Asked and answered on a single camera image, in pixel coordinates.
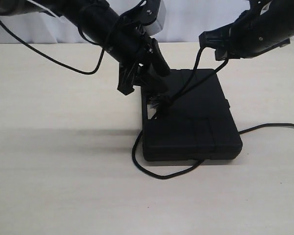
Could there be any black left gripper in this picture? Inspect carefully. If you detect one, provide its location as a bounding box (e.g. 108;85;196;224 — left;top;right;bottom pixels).
105;22;171;95

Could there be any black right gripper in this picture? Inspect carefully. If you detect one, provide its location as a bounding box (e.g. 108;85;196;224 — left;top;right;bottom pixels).
198;10;291;61

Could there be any black cord with frayed end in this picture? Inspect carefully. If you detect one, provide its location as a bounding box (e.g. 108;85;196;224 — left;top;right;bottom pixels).
131;46;294;181

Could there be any black plastic carrying case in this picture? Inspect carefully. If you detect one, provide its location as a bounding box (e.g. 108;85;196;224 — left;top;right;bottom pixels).
141;74;243;162

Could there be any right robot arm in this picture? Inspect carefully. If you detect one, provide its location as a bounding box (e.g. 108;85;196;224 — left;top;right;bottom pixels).
198;0;294;61

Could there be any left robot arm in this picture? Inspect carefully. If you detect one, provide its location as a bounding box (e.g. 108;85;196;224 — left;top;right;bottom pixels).
0;0;170;95

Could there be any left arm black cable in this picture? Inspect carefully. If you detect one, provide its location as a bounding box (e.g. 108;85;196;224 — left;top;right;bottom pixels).
0;9;147;75

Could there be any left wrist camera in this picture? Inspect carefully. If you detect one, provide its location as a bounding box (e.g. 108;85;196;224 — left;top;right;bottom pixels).
124;0;166;36

